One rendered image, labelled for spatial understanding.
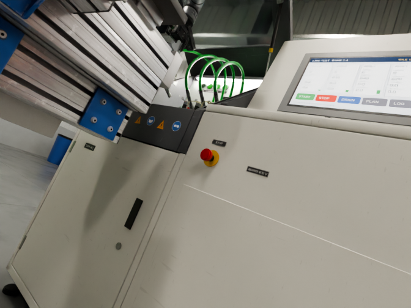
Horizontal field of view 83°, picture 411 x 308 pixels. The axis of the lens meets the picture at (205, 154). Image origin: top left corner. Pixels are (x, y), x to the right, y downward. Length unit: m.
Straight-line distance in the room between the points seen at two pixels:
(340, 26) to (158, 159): 6.27
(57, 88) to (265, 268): 0.55
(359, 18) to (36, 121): 6.76
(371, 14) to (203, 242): 6.67
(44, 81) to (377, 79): 0.99
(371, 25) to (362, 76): 5.73
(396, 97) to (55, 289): 1.33
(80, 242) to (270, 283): 0.69
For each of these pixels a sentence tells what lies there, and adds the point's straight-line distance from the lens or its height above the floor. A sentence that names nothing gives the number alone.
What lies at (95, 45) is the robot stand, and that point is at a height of 0.86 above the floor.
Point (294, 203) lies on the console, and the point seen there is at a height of 0.75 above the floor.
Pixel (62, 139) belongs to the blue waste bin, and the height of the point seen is 0.65.
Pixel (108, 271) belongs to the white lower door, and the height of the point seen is 0.36.
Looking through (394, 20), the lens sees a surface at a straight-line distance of 6.83.
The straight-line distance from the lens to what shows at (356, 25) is 6.81.
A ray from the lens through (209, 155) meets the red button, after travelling 0.66.
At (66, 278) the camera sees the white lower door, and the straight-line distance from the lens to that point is 1.05.
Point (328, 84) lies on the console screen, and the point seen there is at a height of 1.26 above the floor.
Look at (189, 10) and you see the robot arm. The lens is 1.27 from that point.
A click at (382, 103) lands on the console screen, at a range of 0.97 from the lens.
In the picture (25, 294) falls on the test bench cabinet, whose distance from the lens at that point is 1.26.
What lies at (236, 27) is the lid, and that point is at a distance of 1.50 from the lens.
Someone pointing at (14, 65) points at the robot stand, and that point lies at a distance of 0.48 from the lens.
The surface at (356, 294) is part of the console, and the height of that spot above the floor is 0.63.
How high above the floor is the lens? 0.69
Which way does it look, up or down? 10 degrees up
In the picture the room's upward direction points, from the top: 22 degrees clockwise
